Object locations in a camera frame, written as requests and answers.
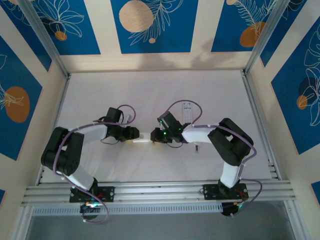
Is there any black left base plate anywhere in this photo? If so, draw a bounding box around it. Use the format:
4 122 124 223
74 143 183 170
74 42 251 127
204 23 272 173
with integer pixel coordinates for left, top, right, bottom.
69 186 116 203

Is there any grey slotted cable duct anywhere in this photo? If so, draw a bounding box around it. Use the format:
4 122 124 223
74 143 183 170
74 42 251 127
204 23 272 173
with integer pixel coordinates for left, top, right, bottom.
31 202 223 216

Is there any aluminium table side rail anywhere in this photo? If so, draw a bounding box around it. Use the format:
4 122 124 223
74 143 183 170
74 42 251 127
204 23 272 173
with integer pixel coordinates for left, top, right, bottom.
240 69 282 181
36 73 72 186

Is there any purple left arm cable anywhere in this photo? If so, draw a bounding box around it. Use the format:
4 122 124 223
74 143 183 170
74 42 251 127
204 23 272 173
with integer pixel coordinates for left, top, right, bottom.
52 103 138 225

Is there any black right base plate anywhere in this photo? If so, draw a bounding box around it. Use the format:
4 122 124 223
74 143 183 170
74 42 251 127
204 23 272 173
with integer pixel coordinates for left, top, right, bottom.
202 183 248 201

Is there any aluminium frame post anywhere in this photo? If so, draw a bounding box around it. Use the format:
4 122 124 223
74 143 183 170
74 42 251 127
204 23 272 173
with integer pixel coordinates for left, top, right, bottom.
243 0 293 76
18 0 71 80

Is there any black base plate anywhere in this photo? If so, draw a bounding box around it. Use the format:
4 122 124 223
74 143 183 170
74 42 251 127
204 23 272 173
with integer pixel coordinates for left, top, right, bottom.
69 186 116 203
202 183 248 201

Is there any black controller board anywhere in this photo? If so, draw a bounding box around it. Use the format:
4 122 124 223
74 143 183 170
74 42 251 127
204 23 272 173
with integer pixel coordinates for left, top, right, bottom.
221 201 247 218
79 201 102 214

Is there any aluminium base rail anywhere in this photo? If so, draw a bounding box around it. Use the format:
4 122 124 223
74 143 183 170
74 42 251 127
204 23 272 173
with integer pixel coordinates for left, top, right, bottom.
21 178 297 207

